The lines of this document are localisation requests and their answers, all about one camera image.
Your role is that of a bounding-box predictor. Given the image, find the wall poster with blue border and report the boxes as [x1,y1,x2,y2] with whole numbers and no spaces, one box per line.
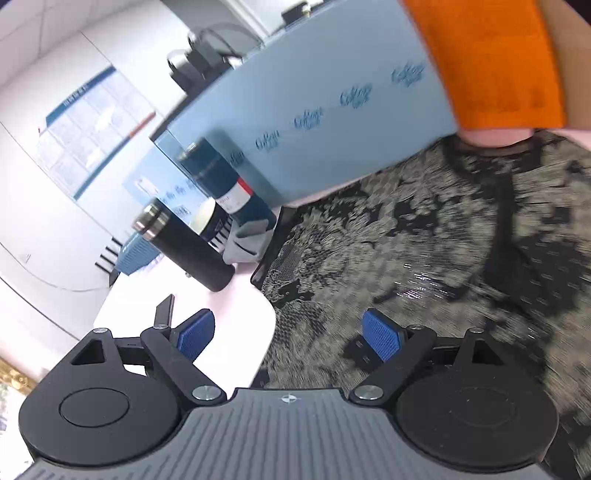
[36,66,158,200]

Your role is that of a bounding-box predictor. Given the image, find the dark blue cylindrical canister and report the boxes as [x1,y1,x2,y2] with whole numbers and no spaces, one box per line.
[177,129,280,230]

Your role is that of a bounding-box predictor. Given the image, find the black thermos bottle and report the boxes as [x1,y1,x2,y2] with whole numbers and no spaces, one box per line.
[132,198,235,292]

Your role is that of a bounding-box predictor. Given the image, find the white striped cup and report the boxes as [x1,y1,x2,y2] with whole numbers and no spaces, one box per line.
[190,198,232,253]

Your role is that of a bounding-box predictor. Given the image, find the grey folded cloth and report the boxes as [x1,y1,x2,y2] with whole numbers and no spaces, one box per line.
[222,220,273,264]

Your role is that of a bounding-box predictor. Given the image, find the light blue partition board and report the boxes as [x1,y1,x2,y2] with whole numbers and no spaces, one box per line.
[115,0,463,278]

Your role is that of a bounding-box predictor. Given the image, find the black and beige patterned shirt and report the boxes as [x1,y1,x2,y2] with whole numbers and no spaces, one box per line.
[252,131,590,479]

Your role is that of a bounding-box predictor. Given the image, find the small black rectangular object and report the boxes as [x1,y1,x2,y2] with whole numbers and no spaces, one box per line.
[153,294,175,329]

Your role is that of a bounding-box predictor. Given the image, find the orange and brown cardboard box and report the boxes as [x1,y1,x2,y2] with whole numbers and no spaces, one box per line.
[405,1,590,147]

